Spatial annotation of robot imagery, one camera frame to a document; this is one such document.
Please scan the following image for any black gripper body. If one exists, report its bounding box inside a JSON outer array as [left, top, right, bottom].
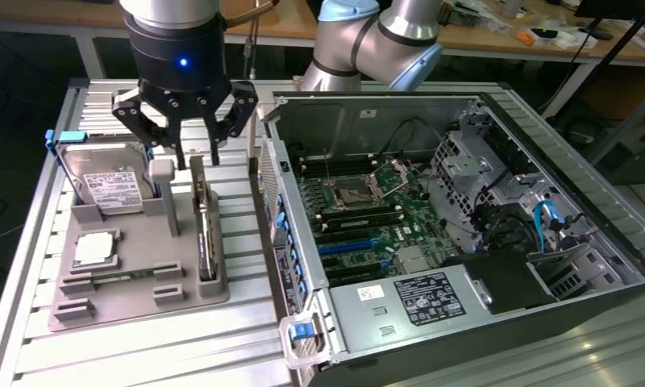
[[125, 14, 234, 121]]

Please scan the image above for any low-profile graphics card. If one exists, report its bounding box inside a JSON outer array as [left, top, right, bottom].
[[188, 154, 220, 282]]

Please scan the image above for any CPU socket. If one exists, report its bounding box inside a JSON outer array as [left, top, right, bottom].
[[329, 178, 381, 210]]

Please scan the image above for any grey plastic parts rack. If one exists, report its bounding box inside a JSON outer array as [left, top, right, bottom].
[[46, 158, 233, 334]]

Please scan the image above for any metal socket cover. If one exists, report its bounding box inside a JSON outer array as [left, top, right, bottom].
[[366, 160, 413, 195]]

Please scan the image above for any silver CPU chip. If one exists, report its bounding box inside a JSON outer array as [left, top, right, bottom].
[[70, 232, 117, 269]]

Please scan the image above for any black installed RAM stick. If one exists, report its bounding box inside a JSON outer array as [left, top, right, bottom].
[[321, 213, 405, 234]]

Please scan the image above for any blue expansion slot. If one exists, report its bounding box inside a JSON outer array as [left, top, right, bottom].
[[317, 237, 384, 256]]

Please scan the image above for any green RAM stick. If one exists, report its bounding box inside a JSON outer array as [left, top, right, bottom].
[[92, 269, 158, 285]]

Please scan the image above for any green motherboard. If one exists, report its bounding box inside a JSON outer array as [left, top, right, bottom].
[[294, 154, 464, 284]]

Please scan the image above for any metal disk bay cage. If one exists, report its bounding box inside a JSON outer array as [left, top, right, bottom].
[[428, 127, 518, 227]]

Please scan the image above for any silver chipset heatsink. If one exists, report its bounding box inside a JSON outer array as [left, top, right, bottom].
[[396, 246, 432, 276]]

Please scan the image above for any grey power supply unit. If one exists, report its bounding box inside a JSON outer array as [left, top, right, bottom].
[[325, 264, 492, 356]]

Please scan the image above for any orange and white box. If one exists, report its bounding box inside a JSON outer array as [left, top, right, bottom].
[[512, 25, 599, 52]]

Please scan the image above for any black plastic air shroud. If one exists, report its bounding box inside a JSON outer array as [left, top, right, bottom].
[[460, 253, 561, 316]]

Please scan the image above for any black computer mouse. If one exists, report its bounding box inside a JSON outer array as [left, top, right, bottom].
[[579, 25, 615, 41]]

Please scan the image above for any black slanted pole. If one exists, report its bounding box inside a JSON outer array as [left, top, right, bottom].
[[540, 0, 645, 120]]

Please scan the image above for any dark computer monitor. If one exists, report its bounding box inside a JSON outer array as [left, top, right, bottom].
[[572, 0, 645, 21]]

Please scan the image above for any black open PC case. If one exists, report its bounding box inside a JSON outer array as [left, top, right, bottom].
[[246, 90, 645, 387]]

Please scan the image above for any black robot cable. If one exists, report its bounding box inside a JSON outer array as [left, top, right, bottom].
[[241, 0, 276, 81]]

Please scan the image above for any hard disk with blue bracket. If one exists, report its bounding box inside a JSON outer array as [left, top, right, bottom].
[[41, 129, 158, 218]]

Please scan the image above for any wooden desk white frame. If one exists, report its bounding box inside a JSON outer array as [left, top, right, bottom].
[[438, 0, 645, 118], [0, 0, 320, 80]]

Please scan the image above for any black looped case wire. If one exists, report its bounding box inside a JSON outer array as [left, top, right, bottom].
[[382, 116, 442, 163]]

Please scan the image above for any black wire bundle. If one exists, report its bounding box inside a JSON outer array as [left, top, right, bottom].
[[470, 201, 540, 256]]

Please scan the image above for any grey case handle blue latch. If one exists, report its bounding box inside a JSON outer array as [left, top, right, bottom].
[[277, 313, 333, 370]]

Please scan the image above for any blue SATA wire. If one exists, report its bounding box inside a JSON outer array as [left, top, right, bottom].
[[530, 198, 567, 256]]

